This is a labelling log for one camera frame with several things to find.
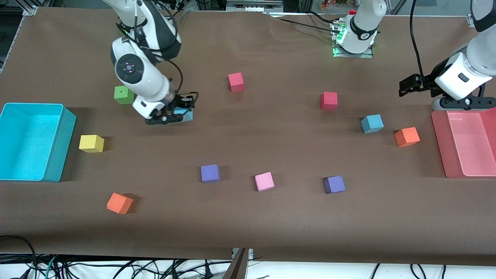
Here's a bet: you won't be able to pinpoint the light blue foam block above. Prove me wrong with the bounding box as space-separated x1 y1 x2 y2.
361 114 384 134
173 108 194 122

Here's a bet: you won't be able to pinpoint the orange foam block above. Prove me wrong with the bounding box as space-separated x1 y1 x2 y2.
106 192 134 215
394 127 420 148

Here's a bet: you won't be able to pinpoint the red foam block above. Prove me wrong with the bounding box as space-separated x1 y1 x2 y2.
320 91 338 111
228 72 245 93

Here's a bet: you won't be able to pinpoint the green foam block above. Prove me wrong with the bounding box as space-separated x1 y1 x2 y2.
114 85 135 105

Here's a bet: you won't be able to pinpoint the purple foam block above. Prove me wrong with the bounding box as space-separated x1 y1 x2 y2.
200 164 220 184
324 176 346 194

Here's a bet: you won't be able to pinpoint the pink plastic bin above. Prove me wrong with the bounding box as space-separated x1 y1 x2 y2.
431 108 496 179

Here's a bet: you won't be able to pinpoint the yellow foam block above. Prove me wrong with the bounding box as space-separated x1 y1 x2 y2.
79 134 105 153

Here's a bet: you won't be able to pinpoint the pink foam block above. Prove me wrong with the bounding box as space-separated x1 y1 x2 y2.
255 172 275 192

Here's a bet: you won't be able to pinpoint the colourful background objects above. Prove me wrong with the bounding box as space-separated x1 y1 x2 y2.
320 0 351 10

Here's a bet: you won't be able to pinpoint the gray metal rack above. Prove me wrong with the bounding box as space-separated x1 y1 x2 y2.
226 0 284 13

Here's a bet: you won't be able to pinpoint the brown table cover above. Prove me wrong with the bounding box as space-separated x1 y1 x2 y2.
0 8 496 267

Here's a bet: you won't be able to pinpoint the cyan plastic bin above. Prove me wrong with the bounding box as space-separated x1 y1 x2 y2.
0 102 77 183

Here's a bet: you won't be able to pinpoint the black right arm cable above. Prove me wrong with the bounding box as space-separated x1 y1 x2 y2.
132 0 199 113

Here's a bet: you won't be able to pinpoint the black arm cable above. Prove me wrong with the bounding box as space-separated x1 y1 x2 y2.
132 0 199 113
408 0 427 78

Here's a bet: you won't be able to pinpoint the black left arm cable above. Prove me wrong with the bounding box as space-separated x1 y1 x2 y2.
408 0 427 78

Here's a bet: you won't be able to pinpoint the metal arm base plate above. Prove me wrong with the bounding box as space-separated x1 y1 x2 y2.
332 21 374 59

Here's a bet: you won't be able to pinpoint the black base power cable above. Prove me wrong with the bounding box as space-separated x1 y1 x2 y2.
267 11 343 32

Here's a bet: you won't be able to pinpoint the metal table bracket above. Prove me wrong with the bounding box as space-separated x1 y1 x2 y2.
223 248 254 279

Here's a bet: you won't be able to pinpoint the teal floor cable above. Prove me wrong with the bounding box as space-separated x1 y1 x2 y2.
45 255 59 279

